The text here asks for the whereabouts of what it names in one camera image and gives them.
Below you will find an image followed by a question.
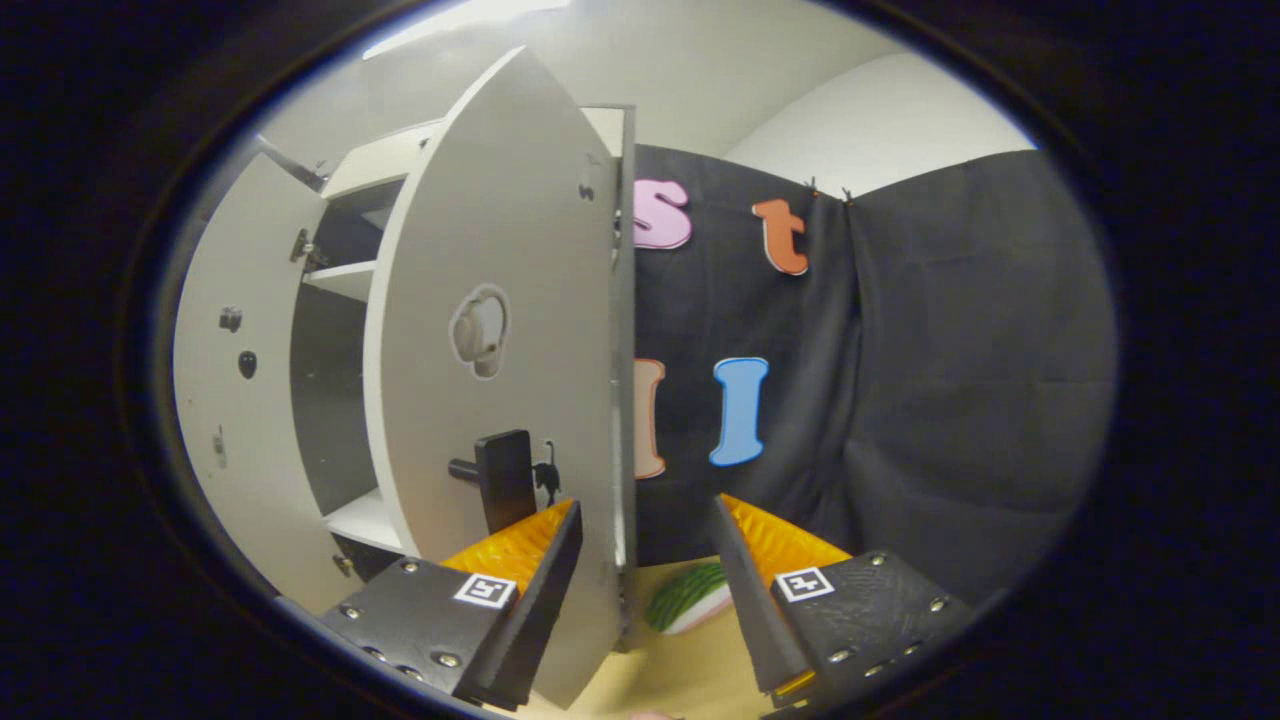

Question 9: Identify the black backdrop cloth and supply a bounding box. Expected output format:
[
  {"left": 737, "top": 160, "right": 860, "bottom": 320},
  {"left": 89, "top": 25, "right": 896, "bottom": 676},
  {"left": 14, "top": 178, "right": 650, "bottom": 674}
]
[{"left": 253, "top": 133, "right": 1122, "bottom": 607}]

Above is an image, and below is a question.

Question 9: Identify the green striped watermelon slice toy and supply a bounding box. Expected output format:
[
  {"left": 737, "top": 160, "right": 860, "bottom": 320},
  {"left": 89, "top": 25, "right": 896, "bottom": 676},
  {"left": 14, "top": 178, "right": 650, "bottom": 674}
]
[{"left": 644, "top": 560, "right": 734, "bottom": 638}]

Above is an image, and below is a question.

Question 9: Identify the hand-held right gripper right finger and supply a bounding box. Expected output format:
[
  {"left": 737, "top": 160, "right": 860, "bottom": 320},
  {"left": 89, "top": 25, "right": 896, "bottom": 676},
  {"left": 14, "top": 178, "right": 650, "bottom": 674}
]
[{"left": 711, "top": 492, "right": 977, "bottom": 714}]

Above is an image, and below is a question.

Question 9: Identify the white cabinet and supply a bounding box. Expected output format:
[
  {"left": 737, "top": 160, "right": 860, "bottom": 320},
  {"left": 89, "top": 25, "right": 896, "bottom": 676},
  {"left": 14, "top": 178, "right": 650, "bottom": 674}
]
[{"left": 288, "top": 103, "right": 641, "bottom": 657}]

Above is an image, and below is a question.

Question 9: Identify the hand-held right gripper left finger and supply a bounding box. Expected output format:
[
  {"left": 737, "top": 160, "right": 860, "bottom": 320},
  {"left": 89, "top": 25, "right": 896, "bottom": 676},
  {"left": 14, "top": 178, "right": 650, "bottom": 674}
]
[{"left": 318, "top": 498, "right": 586, "bottom": 714}]

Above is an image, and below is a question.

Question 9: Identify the white cabinet door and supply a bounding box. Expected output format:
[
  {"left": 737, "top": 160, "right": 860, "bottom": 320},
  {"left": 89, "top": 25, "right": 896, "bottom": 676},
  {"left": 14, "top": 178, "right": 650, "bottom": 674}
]
[
  {"left": 362, "top": 45, "right": 638, "bottom": 712},
  {"left": 172, "top": 150, "right": 359, "bottom": 616}
]

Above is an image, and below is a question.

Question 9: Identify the white cabinet shelf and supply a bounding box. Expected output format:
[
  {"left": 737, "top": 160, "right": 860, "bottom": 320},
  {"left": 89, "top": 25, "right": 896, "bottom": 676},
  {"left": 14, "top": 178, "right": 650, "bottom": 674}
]
[{"left": 302, "top": 260, "right": 380, "bottom": 304}]

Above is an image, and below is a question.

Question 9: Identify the black door handle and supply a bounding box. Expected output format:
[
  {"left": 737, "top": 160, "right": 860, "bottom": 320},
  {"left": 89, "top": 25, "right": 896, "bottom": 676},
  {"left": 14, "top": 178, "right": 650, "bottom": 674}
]
[{"left": 447, "top": 429, "right": 539, "bottom": 537}]

